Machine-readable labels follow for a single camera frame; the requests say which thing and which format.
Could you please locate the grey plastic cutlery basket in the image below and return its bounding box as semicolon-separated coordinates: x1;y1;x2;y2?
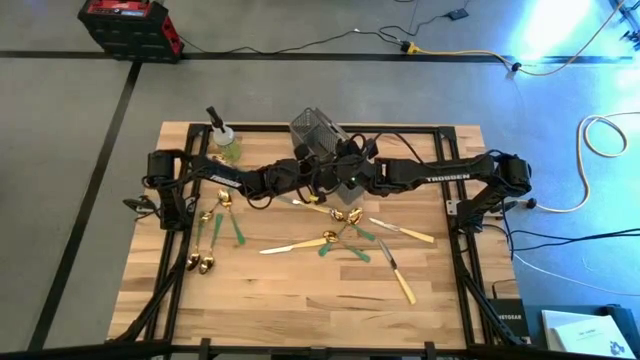
288;106;374;206

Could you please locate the spray bottle yellow-green label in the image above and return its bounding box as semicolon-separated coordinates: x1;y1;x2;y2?
205;105;244;166

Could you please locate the red black tool case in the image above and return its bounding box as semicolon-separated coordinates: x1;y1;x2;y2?
77;0;185;65

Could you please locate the white booklet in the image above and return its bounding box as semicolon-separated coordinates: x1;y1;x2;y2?
541;308;637;359

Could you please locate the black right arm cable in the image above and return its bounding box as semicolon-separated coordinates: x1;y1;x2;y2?
344;130;426;166

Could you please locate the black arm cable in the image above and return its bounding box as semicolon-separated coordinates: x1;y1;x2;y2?
244;149;321;210
344;130;426;166

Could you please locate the gold spoon green handle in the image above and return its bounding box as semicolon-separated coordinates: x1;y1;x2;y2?
323;229;372;264
317;207;365;259
185;218;207;273
329;209;377;243
198;199;224;224
217;188;247;247
198;212;225;275

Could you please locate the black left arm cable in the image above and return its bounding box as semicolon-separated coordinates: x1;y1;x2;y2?
244;149;321;210

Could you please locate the black floor cable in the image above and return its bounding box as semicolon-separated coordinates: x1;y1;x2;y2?
178;28;404;55

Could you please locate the yellow extension cable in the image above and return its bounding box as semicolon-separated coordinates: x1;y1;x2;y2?
399;0;629;77

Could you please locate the black network switch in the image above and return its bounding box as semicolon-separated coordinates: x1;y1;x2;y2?
487;298;532;342

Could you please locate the white cable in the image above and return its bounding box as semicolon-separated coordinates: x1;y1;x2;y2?
509;251;640;297

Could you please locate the cream coiled cable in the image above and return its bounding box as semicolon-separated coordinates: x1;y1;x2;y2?
519;110;640;215

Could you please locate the black cable bundle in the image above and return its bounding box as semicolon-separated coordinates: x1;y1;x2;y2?
507;227;640;254

